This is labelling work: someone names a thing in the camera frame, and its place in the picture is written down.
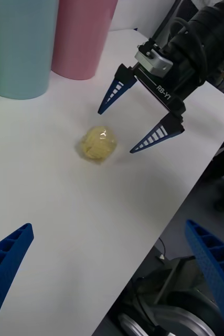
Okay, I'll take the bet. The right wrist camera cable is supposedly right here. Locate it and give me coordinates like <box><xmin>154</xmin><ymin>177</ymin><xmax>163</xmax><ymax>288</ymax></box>
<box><xmin>151</xmin><ymin>0</ymin><xmax>207</xmax><ymax>85</ymax></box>

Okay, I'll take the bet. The pale blue plastic bin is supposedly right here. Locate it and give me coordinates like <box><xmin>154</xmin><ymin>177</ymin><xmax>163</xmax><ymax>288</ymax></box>
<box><xmin>0</xmin><ymin>0</ymin><xmax>59</xmax><ymax>100</ymax></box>

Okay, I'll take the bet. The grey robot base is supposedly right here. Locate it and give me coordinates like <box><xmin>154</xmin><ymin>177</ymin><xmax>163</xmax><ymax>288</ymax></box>
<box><xmin>111</xmin><ymin>256</ymin><xmax>224</xmax><ymax>336</ymax></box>

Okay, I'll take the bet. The pink plastic bin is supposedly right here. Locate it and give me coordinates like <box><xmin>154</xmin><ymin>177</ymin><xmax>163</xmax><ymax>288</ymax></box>
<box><xmin>50</xmin><ymin>0</ymin><xmax>119</xmax><ymax>81</ymax></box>

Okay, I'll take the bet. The yellow ball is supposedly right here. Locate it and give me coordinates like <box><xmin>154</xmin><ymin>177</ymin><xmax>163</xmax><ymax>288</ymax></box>
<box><xmin>76</xmin><ymin>125</ymin><xmax>118</xmax><ymax>165</ymax></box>

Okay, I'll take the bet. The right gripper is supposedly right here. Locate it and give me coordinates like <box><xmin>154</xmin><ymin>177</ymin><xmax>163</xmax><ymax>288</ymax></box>
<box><xmin>98</xmin><ymin>60</ymin><xmax>204</xmax><ymax>154</ymax></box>

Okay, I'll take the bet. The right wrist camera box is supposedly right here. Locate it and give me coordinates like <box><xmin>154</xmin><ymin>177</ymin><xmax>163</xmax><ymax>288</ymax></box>
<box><xmin>134</xmin><ymin>39</ymin><xmax>174</xmax><ymax>78</ymax></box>

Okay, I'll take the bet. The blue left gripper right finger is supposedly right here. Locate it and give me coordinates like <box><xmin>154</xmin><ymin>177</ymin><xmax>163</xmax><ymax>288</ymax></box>
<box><xmin>184</xmin><ymin>219</ymin><xmax>224</xmax><ymax>336</ymax></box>

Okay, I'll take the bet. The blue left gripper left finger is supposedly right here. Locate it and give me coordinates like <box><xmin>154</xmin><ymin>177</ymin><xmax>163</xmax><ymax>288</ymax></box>
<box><xmin>0</xmin><ymin>223</ymin><xmax>35</xmax><ymax>336</ymax></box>

